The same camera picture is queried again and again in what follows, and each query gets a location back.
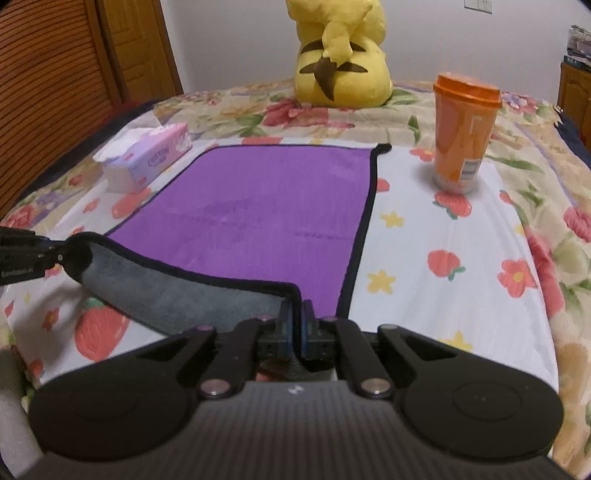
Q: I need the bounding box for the wooden louvered wardrobe door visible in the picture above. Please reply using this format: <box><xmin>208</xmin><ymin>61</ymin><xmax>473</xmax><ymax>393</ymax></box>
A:
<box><xmin>0</xmin><ymin>0</ymin><xmax>184</xmax><ymax>218</ymax></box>

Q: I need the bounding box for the orange lidded plastic cup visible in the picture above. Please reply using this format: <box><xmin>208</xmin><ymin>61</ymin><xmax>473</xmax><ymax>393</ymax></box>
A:
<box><xmin>433</xmin><ymin>72</ymin><xmax>502</xmax><ymax>194</ymax></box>

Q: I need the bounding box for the purple and grey towel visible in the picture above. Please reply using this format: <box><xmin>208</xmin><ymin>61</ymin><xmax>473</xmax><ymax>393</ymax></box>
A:
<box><xmin>64</xmin><ymin>142</ymin><xmax>393</xmax><ymax>335</ymax></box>

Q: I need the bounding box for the purple tissue box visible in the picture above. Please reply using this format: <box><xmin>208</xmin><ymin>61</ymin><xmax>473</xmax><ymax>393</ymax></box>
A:
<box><xmin>93</xmin><ymin>123</ymin><xmax>192</xmax><ymax>194</ymax></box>

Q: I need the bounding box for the white wall socket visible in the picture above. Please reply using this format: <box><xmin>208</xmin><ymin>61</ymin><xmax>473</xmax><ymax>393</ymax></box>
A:
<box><xmin>464</xmin><ymin>0</ymin><xmax>493</xmax><ymax>14</ymax></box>

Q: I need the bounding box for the wooden sideboard cabinet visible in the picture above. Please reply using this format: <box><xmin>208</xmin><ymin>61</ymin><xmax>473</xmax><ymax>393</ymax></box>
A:
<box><xmin>558</xmin><ymin>61</ymin><xmax>591</xmax><ymax>149</ymax></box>

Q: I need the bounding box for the clutter pile on cabinet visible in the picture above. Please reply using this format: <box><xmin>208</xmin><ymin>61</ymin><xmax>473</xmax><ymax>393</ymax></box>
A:
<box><xmin>563</xmin><ymin>25</ymin><xmax>591</xmax><ymax>72</ymax></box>

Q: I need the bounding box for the yellow Pikachu plush toy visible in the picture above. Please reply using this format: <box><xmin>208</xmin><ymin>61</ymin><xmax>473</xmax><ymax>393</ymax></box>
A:
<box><xmin>286</xmin><ymin>0</ymin><xmax>393</xmax><ymax>109</ymax></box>

